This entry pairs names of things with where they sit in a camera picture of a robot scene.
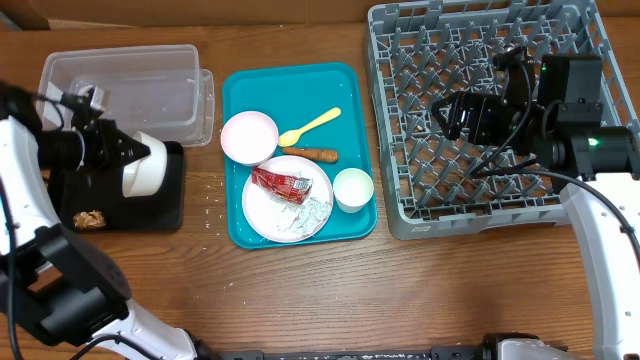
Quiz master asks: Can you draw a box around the white bowl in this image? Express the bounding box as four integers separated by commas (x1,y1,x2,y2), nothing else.
122,132,168,198

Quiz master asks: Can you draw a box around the white paper cup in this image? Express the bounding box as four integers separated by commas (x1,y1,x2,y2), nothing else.
333,168,374,213

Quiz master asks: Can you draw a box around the orange carrot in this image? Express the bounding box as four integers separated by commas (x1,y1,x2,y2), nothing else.
281,147,339,164

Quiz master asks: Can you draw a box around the red snack wrapper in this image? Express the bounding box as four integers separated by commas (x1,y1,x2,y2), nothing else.
251,167,313,205

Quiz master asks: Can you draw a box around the white tissue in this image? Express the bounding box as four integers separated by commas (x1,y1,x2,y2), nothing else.
272,197,332,237

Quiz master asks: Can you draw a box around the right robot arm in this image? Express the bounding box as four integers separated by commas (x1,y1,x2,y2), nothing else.
431,49,639,359

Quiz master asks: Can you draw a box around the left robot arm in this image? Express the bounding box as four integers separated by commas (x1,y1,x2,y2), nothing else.
1,84,212,359

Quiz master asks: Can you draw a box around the black waste tray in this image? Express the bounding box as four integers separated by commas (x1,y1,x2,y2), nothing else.
47,141,186,232

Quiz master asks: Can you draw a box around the grey dishwasher rack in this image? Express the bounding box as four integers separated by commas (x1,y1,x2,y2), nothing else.
367,0,639,240

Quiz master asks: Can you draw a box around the brown food scrap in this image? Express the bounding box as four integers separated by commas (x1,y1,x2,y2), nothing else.
73,210,107,230

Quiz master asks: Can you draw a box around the clear plastic bin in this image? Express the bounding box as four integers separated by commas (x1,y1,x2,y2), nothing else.
38,44,215,147

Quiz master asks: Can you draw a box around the pink bowl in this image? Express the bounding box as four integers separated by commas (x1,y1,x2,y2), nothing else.
220,111,279,166

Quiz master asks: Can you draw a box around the white round plate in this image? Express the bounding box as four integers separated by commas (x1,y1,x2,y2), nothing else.
242,155,334,243

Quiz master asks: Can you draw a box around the teal plastic tray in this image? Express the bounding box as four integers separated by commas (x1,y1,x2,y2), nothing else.
222,62,378,250

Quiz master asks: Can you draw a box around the yellow plastic spoon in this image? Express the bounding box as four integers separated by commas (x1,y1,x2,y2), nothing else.
278,107,342,147

